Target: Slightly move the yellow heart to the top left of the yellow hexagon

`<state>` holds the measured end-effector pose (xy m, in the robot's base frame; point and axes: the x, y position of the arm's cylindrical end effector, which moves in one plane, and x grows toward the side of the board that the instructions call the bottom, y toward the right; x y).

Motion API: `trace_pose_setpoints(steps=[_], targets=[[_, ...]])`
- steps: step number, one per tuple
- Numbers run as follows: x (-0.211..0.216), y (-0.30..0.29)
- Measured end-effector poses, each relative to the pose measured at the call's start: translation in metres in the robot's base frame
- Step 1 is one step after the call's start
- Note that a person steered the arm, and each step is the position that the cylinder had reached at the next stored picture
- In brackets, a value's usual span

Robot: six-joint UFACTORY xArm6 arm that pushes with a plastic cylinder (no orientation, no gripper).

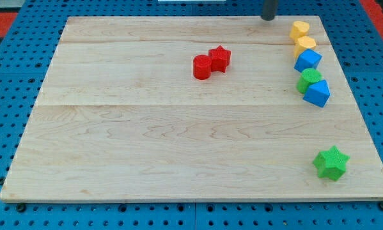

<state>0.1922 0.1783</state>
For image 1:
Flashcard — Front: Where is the yellow hexagon block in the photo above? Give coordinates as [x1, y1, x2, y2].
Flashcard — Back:
[293, 36, 317, 58]

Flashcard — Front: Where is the yellow heart block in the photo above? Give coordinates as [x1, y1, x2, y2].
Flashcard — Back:
[289, 20, 310, 43]

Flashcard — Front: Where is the wooden board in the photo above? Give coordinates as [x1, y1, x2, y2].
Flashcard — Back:
[0, 16, 383, 203]

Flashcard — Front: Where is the red cylinder block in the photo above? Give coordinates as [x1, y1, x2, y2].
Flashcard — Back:
[193, 54, 212, 80]

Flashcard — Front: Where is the red star block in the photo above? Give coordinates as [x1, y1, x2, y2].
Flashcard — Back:
[208, 45, 231, 73]

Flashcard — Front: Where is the green cylinder block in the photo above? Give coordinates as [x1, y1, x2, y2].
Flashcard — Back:
[297, 68, 322, 94]

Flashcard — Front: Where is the blue pentagon block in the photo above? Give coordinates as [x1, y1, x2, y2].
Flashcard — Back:
[303, 80, 331, 107]

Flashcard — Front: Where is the blue cube block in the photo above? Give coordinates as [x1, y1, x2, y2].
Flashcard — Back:
[294, 49, 322, 72]

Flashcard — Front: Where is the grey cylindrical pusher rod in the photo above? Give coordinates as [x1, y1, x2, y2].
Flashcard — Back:
[261, 0, 279, 21]

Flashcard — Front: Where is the green star block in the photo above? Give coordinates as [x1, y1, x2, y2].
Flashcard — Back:
[313, 146, 350, 181]

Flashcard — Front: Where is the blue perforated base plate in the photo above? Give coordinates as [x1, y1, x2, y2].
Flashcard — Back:
[0, 0, 383, 229]

